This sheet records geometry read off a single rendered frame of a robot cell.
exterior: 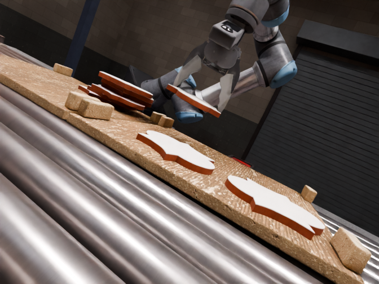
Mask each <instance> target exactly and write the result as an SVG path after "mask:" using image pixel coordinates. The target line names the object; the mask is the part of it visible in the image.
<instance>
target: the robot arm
mask: <svg viewBox="0 0 379 284"><path fill-rule="evenodd" d="M289 5H290V3H289V0H232V2H231V4H230V6H229V8H228V11H227V12H226V14H225V16H224V17H225V20H224V21H222V22H220V23H217V24H215V25H213V27H212V29H211V31H210V33H209V36H208V38H209V43H208V42H207V41H205V42H204V43H203V44H201V45H199V46H197V47H196V48H194V49H193V50H192V51H191V53H190V54H189V55H188V58H187V59H186V61H185V62H184V64H183V66H181V67H179V68H177V69H175V70H173V71H171V72H169V73H167V74H165V75H164V76H162V77H160V78H158V79H150V80H146V81H144V82H142V84H141V89H143V90H145V91H147V92H150V93H151V94H152V95H153V96H152V98H153V100H154V101H153V103H152V106H151V108H152V109H154V110H158V109H160V108H161V107H162V106H163V105H164V104H165V103H166V102H167V101H168V100H170V99H171V101H172V104H173V107H174V111H175V115H176V117H177V119H178V121H179V122H180V123H194V122H197V121H200V120H201V119H203V114H205V113H207V112H205V111H203V110H201V109H199V108H197V107H195V106H193V105H191V104H189V103H187V102H186V101H184V100H182V99H181V98H179V97H178V96H177V95H176V94H175V93H173V92H171V91H169V90H168V89H166V87H167V85H168V84H170V85H172V86H175V87H179V88H181V89H182V90H185V91H187V92H189V93H190V94H193V95H195V96H197V97H198V98H200V99H202V100H203V101H205V102H207V103H208V104H210V105H212V106H215V105H217V111H219V112H220V113H221V112H222V111H223V109H224V108H225V106H226V105H227V103H228V100H229V99H231V98H233V97H236V96H238V95H241V94H243V93H245V92H248V91H250V90H252V89H254V88H257V87H259V86H262V87H264V88H266V87H268V86H270V87H271V88H278V87H280V86H282V85H284V84H286V83H287V82H289V81H290V80H291V79H292V78H293V77H294V76H295V75H296V73H297V67H296V64H295V61H294V60H293V58H292V55H291V53H290V51H289V48H288V46H287V44H286V42H285V40H284V38H283V36H282V35H281V33H280V31H279V26H278V25H280V24H281V23H283V22H284V20H285V19H286V18H287V16H288V13H289ZM245 33H247V34H251V33H253V38H254V44H255V50H256V53H257V56H258V58H259V60H257V61H255V63H254V65H253V67H251V68H249V69H247V70H245V71H243V72H240V59H239V58H240V55H241V51H240V48H239V47H238V45H239V43H240V42H241V40H242V38H243V36H244V34H245ZM204 57H205V59H204V60H203V58H204ZM202 64H204V65H205V66H207V67H208V68H210V69H212V70H214V71H216V72H217V73H219V74H221V75H223V77H221V78H220V82H219V83H217V84H215V85H213V86H210V87H208V88H206V89H204V90H202V91H200V90H194V88H195V87H196V83H195V81H194V79H193V78H192V76H191V74H192V73H195V72H198V71H199V70H201V68H202ZM227 71H228V73H227ZM226 73H227V74H226Z"/></svg>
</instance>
